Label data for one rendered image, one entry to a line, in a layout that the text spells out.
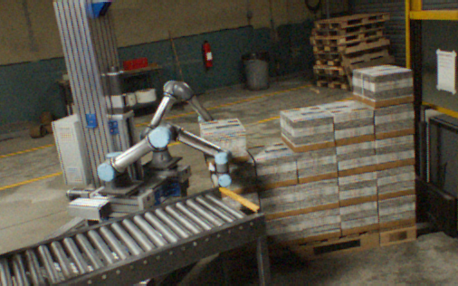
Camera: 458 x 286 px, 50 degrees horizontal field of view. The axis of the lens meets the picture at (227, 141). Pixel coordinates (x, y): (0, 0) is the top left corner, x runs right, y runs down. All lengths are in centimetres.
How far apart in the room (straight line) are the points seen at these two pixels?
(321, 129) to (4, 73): 695
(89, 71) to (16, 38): 614
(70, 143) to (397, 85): 230
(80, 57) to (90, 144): 60
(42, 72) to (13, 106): 78
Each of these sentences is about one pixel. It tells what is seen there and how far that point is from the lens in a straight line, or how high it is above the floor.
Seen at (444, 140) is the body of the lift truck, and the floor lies 65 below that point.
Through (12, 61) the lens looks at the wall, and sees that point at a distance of 945.
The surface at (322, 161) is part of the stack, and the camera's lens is 351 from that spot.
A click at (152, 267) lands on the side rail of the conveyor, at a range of 242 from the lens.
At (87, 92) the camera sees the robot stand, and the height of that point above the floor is 142.
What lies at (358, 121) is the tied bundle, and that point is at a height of 99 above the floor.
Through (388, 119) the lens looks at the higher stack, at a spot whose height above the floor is 97.
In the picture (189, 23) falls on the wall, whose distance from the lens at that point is 1031.
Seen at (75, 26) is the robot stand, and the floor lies 185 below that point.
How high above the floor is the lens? 189
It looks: 16 degrees down
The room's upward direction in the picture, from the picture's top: 7 degrees counter-clockwise
